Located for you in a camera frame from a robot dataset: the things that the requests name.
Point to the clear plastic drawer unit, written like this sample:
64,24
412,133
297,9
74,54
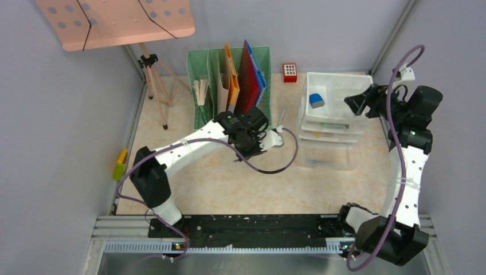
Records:
336,145

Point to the orange file folder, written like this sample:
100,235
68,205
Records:
234,88

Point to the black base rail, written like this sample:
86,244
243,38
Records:
272,233

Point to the green file rack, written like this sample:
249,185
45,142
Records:
205,63

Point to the black lamp clamp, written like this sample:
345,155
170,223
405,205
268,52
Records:
147,62

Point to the lavender capped marker pen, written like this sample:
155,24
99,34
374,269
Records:
282,117

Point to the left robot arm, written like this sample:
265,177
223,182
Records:
152,168

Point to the pink lamp stand pole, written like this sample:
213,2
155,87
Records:
156,86

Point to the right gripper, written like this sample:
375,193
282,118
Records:
372,97

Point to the blue eraser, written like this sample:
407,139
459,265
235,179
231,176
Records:
316,101

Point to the yellow green clamp tool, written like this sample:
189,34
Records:
120,165

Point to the dark pen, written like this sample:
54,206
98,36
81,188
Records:
319,162

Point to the red small box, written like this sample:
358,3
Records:
289,73

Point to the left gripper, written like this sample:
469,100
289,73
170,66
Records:
258,148

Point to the pink perforated lamp panel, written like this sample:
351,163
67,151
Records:
93,24

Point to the green children's book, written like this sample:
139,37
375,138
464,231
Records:
201,88

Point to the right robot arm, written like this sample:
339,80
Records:
394,234

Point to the red translucent file folder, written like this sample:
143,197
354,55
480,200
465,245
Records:
248,80

